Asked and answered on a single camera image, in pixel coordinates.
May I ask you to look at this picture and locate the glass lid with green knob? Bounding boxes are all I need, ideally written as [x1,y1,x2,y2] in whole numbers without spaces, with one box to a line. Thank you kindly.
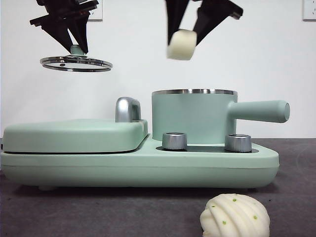
[39,44,113,73]

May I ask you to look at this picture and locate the plain white steamed bun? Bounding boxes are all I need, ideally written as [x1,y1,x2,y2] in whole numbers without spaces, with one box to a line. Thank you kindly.
[165,29,198,61]

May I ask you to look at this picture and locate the pleated white bun green flecks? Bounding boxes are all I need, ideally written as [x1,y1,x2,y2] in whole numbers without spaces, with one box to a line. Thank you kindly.
[199,193,271,237]

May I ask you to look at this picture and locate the mint green griddle cover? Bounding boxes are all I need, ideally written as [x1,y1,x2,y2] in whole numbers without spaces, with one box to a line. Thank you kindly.
[1,118,149,154]

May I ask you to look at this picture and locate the silver control knob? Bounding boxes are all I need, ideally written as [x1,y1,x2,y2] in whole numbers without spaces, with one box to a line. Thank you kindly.
[161,132,188,152]
[224,134,253,153]

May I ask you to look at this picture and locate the mint green breakfast machine base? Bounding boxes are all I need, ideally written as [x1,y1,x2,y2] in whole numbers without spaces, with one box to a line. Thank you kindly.
[0,138,280,192]

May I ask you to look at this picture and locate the white wall socket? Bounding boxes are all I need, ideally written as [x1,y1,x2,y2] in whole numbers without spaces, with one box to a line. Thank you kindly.
[86,4,103,22]
[302,0,316,21]

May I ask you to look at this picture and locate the chrome griddle cover handle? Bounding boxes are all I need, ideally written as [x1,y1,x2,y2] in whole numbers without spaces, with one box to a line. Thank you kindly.
[114,97,142,123]

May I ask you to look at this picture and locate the mint green handled pot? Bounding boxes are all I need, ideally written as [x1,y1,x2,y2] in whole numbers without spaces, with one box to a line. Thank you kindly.
[151,88,291,147]

